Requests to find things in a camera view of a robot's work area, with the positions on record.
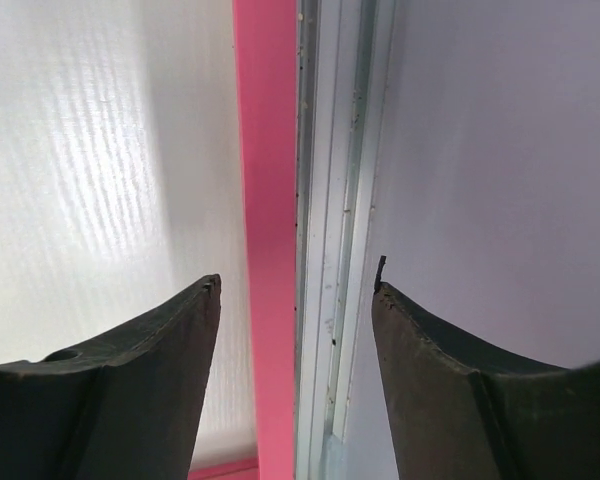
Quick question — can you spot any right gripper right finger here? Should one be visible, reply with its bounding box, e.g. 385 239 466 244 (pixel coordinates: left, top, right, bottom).
372 279 600 479

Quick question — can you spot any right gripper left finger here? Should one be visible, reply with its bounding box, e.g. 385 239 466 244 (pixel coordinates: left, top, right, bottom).
0 274 221 479

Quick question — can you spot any pink picture frame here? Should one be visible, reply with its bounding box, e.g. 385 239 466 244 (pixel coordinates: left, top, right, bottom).
189 1 298 479

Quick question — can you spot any right aluminium frame post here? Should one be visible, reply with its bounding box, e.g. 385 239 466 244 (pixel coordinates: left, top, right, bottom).
294 1 395 479

